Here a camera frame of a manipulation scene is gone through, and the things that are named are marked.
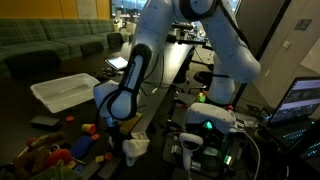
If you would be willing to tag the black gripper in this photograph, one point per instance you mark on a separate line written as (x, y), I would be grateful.
(116, 136)

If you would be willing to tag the white terry towel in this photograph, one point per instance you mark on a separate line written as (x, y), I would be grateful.
(135, 148)

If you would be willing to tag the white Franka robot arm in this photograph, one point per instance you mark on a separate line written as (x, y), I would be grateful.
(233, 56)

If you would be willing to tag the orange toy disc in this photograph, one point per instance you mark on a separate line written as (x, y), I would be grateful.
(108, 156)
(95, 136)

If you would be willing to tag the gray rectangular pad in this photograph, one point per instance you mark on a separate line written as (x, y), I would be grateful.
(89, 170)
(108, 169)

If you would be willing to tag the yellow square block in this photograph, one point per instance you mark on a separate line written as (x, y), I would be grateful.
(99, 158)

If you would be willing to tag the blue oval toy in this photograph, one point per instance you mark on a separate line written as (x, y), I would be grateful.
(81, 146)

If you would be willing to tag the small toy cup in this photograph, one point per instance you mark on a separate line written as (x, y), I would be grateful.
(88, 128)

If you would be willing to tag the blue toy disc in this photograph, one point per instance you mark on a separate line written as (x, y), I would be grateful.
(79, 168)

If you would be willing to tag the yellow toy disc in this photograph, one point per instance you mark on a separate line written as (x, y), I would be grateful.
(71, 164)

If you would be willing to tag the red orange plush ball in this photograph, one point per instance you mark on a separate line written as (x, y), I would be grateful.
(59, 157)

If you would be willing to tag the red toy disc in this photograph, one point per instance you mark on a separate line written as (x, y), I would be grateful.
(69, 118)

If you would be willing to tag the green plush toy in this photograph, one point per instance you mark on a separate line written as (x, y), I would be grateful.
(56, 173)

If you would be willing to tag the white VR controller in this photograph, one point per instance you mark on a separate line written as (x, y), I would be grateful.
(190, 143)

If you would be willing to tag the black rectangular box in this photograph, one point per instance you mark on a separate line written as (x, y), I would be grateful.
(45, 122)

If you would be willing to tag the white plastic bin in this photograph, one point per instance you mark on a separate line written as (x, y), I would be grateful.
(63, 91)

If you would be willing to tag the brown plush toy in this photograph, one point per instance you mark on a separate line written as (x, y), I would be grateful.
(33, 156)

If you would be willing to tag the tablet with lit screen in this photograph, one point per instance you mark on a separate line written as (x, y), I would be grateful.
(117, 62)

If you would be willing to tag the black ottoman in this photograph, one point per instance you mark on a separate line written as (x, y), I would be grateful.
(115, 39)
(33, 63)

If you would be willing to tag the small red knob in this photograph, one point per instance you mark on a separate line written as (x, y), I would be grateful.
(230, 107)

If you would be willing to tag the green plaid couch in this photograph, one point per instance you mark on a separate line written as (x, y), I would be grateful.
(33, 33)

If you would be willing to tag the open laptop with lit screen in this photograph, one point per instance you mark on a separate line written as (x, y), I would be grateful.
(296, 100)

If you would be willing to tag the yellow wrist camera mount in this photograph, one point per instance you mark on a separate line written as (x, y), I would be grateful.
(130, 122)

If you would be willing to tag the white wall outlet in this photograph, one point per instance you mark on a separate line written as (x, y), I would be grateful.
(267, 72)

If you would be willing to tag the white wall switch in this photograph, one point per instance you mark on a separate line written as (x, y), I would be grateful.
(286, 44)

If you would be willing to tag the gray wall sign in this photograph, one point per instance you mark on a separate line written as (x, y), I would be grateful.
(303, 24)

